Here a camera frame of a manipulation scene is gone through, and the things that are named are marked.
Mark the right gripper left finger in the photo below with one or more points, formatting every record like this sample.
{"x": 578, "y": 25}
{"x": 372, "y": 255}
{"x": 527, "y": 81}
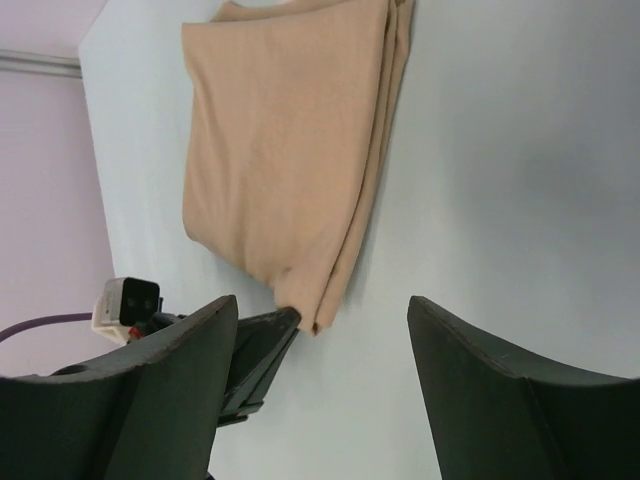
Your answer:
{"x": 148, "y": 410}

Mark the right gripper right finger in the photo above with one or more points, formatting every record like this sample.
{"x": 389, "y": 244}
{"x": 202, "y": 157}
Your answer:
{"x": 499, "y": 411}

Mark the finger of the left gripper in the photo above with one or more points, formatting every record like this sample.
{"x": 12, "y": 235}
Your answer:
{"x": 262, "y": 342}

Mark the beige t shirt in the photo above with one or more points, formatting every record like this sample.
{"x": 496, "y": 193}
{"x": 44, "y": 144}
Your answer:
{"x": 293, "y": 106}

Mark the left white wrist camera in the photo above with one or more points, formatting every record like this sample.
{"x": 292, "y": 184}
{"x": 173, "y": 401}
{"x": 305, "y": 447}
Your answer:
{"x": 124, "y": 302}

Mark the left aluminium corner post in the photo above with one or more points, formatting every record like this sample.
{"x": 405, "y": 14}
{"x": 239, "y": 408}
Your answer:
{"x": 46, "y": 65}

